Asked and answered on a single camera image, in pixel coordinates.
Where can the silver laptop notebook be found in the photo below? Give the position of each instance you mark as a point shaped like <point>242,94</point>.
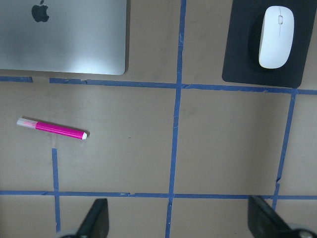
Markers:
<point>70,36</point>

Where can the white computer mouse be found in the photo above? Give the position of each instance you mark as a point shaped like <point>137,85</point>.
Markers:
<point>276,37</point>

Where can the pink highlighter pen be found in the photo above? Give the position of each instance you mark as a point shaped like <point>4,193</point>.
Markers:
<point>51,128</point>

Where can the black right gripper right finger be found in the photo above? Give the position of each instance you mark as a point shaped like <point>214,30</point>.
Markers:
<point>264,222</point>

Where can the black mousepad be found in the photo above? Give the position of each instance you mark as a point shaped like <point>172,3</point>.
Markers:
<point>241,61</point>

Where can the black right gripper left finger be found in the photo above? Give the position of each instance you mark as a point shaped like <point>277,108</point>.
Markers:
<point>96,222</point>

